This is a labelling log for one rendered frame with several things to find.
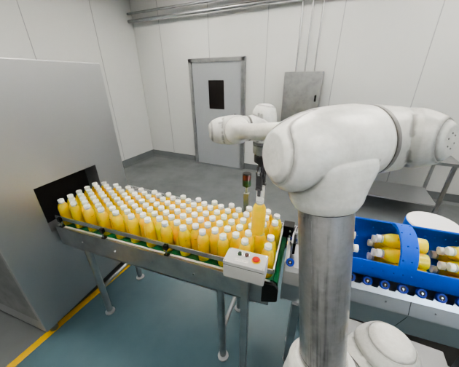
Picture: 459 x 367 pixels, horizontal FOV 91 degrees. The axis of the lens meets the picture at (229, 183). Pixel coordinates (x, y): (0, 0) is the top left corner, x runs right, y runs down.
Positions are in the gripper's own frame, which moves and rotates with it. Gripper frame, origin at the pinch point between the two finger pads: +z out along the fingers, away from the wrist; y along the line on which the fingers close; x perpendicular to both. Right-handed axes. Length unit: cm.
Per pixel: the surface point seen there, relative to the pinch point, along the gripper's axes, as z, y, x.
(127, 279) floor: 137, 23, 139
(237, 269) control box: 30.1, -21.3, 4.6
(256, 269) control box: 27.1, -21.1, -4.3
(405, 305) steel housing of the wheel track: 48, 1, -73
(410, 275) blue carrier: 28, -1, -69
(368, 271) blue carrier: 32, 0, -54
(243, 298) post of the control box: 53, -18, 2
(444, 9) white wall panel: -127, 333, -155
